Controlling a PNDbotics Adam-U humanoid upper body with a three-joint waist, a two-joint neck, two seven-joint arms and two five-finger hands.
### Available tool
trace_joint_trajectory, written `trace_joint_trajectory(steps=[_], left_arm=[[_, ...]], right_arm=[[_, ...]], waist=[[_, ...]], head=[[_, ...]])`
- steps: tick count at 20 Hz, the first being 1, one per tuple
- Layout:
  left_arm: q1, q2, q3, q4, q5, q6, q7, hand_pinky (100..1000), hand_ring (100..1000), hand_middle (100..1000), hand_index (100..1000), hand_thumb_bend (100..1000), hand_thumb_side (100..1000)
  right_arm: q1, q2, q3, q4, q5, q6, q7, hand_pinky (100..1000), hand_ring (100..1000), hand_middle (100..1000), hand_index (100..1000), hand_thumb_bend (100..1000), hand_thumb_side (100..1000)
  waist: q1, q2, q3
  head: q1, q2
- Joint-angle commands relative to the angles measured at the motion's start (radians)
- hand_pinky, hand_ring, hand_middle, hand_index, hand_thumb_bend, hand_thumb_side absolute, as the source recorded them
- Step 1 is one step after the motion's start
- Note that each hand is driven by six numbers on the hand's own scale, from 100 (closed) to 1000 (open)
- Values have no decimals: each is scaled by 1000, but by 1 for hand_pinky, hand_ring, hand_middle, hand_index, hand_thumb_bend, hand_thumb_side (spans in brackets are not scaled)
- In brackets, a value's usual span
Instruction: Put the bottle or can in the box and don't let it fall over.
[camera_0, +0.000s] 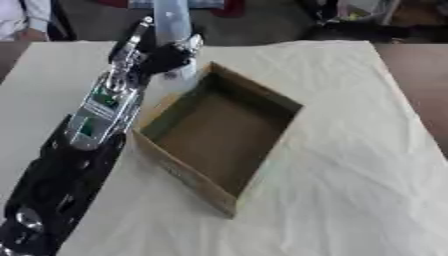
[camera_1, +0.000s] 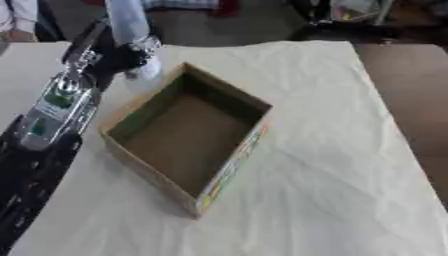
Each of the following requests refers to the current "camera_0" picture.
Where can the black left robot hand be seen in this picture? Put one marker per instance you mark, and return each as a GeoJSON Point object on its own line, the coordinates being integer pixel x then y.
{"type": "Point", "coordinates": [166, 56]}

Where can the clear plastic bottle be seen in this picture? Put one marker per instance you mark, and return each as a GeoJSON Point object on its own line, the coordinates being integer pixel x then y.
{"type": "Point", "coordinates": [172, 20]}

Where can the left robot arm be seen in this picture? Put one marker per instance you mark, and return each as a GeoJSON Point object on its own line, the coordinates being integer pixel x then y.
{"type": "Point", "coordinates": [87, 133]}

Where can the tan cardboard box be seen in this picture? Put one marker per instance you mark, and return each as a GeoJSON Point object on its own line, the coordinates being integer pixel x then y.
{"type": "Point", "coordinates": [219, 133]}

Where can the person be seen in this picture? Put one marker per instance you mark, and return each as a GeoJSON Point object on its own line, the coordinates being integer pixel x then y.
{"type": "Point", "coordinates": [23, 18]}

